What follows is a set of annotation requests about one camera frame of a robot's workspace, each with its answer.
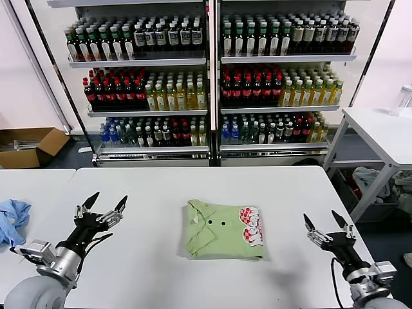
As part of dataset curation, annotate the white cap beige label bottle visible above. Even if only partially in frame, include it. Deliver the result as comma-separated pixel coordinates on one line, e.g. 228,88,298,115
303,20,315,54
292,20,304,54

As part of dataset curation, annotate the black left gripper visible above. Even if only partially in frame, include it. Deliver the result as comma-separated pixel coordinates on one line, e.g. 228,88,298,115
65,191,129,251

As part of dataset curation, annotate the black rounded object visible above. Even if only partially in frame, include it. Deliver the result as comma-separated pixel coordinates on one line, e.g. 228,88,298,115
291,157,319,167

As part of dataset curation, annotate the crumpled light blue cloth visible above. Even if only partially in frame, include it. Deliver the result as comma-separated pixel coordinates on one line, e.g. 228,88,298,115
0,198,32,249

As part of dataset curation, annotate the green polo shirt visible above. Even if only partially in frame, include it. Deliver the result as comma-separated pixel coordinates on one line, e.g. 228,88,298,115
183,198,265,261

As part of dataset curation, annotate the grey crumpled garment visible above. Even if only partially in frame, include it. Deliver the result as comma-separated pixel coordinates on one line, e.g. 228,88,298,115
352,166,392,199

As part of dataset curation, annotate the green cap tea bottle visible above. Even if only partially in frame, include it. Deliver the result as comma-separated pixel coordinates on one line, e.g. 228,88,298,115
245,21,257,58
257,21,268,57
75,28,90,62
121,25,136,61
268,21,281,57
86,27,100,62
98,26,113,61
109,26,124,61
65,28,79,62
234,21,245,58
280,21,292,57
222,21,234,58

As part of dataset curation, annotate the white cap blue label bottle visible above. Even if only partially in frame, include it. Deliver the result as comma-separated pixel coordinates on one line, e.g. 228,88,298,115
191,21,203,51
155,23,167,52
315,20,326,54
180,22,191,52
337,20,350,54
167,23,180,52
144,23,156,52
326,20,338,54
133,24,145,52
348,19,361,54

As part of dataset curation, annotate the bundle of metal rods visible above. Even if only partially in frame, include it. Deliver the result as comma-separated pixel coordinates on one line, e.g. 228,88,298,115
0,138,38,151

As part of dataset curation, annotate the white side table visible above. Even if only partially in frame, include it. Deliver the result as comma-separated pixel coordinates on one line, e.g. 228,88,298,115
323,106,412,223

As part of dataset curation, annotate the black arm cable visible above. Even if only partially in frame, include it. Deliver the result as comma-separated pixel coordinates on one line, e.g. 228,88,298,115
330,256,345,309
77,232,115,277

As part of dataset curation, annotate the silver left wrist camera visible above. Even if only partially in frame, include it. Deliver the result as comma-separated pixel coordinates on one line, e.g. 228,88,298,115
9,238,52,267

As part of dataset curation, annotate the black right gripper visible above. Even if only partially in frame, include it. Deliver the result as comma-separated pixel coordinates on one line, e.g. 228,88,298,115
303,210,371,274

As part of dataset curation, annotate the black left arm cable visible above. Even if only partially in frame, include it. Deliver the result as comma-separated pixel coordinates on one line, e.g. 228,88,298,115
77,232,115,277

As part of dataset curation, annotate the beverage shelf unit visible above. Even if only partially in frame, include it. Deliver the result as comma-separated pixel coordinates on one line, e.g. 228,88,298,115
214,0,363,167
46,0,213,168

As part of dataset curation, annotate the pale green crumpled garment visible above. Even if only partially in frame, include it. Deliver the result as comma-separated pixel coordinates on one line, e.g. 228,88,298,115
389,170,412,223

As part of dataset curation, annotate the open glass cabinet door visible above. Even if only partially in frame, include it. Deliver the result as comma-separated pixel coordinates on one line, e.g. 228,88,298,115
8,0,97,162
346,0,397,109

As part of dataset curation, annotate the clear plastic jar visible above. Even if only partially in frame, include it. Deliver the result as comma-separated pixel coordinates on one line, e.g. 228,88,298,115
389,84,412,117

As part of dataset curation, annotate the grey storage bin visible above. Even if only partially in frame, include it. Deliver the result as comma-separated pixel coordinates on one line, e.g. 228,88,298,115
334,167,400,223

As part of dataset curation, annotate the brown cardboard box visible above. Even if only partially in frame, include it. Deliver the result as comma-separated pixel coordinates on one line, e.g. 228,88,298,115
0,127,71,169

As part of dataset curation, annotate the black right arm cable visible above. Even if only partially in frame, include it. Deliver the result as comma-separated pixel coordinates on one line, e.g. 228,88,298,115
330,256,345,309

